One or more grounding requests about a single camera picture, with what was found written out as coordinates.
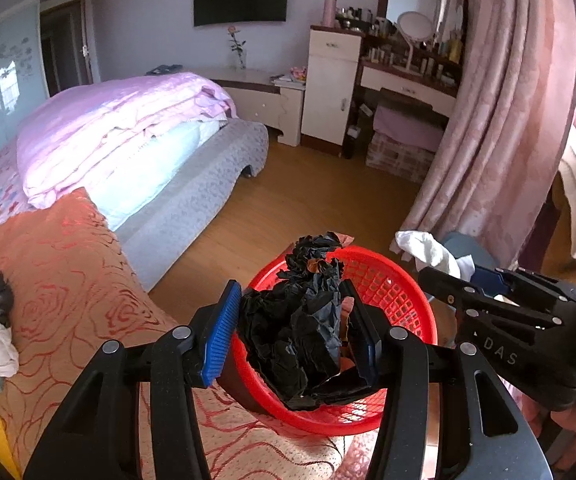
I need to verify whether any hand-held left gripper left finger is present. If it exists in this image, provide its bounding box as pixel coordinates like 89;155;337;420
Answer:
23;280;243;480

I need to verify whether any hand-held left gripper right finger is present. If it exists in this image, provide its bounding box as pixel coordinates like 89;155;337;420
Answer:
340;280;553;480

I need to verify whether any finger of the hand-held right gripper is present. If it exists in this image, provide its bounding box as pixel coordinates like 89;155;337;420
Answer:
420;266;563;331
472;267;576;303

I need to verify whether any red plastic basket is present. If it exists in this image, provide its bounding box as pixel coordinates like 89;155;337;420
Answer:
218;245;438;437

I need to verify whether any large black orange bag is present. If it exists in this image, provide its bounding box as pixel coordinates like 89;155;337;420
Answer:
238;275;376;411

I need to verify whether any small black orange bag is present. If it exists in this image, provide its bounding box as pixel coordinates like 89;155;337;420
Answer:
285;232;355;287

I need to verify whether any grey-blue plastic stool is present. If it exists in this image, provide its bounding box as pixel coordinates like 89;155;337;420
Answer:
440;232;518;281

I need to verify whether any pink fluffy mat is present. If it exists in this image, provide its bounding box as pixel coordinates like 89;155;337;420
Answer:
313;432;386;480

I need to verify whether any orange rose-pattern blanket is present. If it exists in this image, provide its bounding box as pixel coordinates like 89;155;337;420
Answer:
0;187;349;480

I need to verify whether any pink covered vanity stool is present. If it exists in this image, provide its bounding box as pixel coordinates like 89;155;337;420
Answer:
365;89;451;184

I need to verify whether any white vanity table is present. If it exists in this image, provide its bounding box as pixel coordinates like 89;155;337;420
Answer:
358;57;459;122

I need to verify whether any row of cosmetic bottles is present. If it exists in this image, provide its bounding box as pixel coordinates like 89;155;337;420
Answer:
337;6;467;87

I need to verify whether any cream television cabinet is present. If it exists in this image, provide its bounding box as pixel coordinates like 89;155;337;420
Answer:
193;67;307;148

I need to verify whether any pink folded duvet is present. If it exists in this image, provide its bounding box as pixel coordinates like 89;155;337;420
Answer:
16;72;239;209

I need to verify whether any white tall cabinet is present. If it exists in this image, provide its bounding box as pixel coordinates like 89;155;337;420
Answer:
300;25;366;157

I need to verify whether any round white makeup mirror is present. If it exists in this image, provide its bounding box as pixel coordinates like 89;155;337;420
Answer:
397;11;434;72

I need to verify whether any rose in glass vase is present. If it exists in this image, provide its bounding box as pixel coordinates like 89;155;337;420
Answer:
227;25;247;70

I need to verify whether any dark wooden door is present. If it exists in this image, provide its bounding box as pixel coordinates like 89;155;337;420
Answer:
39;0;94;99

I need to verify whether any glass sliding-door wardrobe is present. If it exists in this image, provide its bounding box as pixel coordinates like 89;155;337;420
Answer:
0;2;51;171

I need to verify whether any grey fabric bed frame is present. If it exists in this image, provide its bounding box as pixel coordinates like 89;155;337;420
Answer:
115;119;269;292

